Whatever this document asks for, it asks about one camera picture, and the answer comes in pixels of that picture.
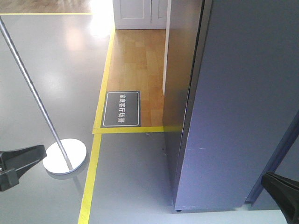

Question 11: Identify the grey floor sign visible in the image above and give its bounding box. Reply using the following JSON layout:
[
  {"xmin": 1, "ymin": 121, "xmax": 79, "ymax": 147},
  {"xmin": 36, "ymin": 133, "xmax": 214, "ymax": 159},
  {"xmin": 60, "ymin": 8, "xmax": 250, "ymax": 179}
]
[{"xmin": 101, "ymin": 91, "xmax": 141, "ymax": 128}]

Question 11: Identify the dark grey fridge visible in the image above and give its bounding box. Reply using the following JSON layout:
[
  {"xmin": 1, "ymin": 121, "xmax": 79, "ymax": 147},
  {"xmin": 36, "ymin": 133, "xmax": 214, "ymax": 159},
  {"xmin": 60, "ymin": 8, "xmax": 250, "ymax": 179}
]
[{"xmin": 163, "ymin": 0, "xmax": 299, "ymax": 205}]

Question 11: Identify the grey fridge door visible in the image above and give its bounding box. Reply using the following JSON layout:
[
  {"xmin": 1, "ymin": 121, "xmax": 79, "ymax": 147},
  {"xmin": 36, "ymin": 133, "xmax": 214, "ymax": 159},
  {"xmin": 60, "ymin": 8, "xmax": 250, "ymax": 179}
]
[{"xmin": 174, "ymin": 0, "xmax": 299, "ymax": 211}]

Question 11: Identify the silver floor stand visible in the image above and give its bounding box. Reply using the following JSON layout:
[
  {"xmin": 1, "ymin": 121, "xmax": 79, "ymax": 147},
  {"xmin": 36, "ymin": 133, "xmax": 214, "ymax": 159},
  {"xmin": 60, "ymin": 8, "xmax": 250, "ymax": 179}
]
[{"xmin": 0, "ymin": 20, "xmax": 87, "ymax": 175}]

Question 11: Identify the white panelled cabinet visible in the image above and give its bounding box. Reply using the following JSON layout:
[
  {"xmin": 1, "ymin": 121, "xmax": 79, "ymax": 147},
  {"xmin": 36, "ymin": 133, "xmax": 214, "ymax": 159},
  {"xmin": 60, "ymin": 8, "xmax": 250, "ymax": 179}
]
[{"xmin": 113, "ymin": 0, "xmax": 169, "ymax": 30}]

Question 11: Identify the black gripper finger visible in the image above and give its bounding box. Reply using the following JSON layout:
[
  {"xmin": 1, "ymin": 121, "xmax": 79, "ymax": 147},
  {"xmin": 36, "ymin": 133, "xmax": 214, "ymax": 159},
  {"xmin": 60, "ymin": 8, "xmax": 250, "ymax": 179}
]
[{"xmin": 261, "ymin": 172, "xmax": 299, "ymax": 224}]

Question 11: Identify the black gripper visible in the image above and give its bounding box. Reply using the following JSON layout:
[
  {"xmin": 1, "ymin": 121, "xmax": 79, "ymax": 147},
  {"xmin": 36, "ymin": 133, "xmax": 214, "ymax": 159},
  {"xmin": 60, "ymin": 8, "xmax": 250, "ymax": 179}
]
[{"xmin": 0, "ymin": 145, "xmax": 47, "ymax": 191}]

